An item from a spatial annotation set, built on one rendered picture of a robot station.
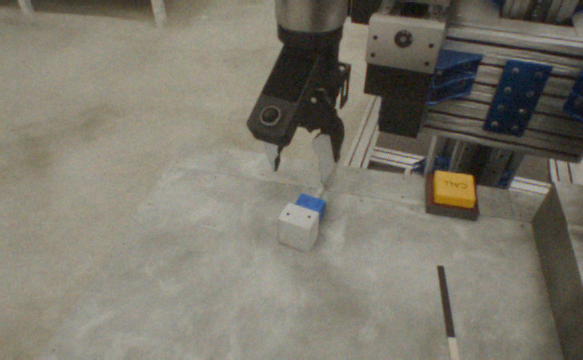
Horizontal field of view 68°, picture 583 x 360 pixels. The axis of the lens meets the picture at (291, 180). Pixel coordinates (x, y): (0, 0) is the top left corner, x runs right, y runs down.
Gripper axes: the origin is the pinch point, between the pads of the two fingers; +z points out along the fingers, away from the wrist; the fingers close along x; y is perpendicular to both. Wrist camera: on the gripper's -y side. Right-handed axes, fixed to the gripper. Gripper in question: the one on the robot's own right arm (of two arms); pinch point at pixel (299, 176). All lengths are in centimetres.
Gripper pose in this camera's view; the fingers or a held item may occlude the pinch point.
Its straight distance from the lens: 57.6
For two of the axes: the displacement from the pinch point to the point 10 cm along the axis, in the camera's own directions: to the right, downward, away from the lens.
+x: -9.0, -2.9, 3.1
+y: 4.3, -6.1, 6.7
